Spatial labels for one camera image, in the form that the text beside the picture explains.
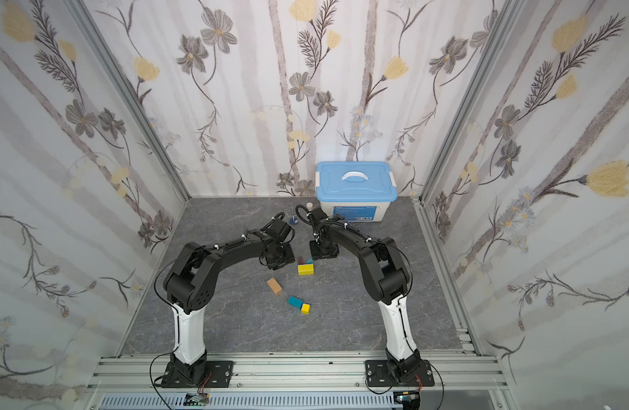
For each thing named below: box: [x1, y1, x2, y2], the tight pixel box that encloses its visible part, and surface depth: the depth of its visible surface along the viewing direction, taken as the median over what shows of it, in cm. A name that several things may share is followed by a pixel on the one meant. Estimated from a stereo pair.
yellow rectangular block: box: [297, 263, 316, 276], surface depth 97 cm
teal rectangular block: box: [287, 295, 305, 310], surface depth 89 cm
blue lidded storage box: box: [314, 161, 399, 223], surface depth 106 cm
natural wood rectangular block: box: [266, 276, 283, 297], surface depth 92 cm
